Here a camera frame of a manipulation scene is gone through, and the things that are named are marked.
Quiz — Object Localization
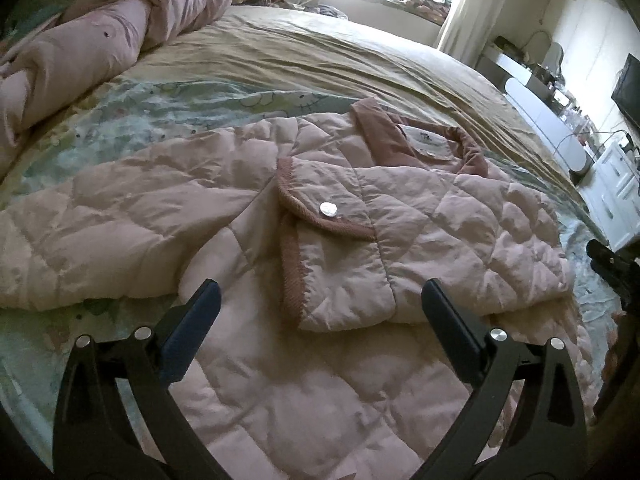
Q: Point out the pink quilted padded jacket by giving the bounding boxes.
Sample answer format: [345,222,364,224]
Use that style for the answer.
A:
[1,99,596,479]

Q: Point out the clothes pile on windowsill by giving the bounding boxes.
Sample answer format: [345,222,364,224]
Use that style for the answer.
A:
[387,0,450,26]

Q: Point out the white long desk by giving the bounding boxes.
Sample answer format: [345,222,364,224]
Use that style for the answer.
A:
[475,44,591,181]

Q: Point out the black flat television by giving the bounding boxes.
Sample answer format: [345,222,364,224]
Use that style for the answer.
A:
[611,54,640,130]

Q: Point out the cream curtain right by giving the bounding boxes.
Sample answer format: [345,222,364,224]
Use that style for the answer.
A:
[436,0,506,67]

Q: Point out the beige bed sheet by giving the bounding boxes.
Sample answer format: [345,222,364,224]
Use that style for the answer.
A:
[124,6,578,197]

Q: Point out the pink rolled duvet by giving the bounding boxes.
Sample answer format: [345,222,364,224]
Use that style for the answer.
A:
[1,0,232,171]

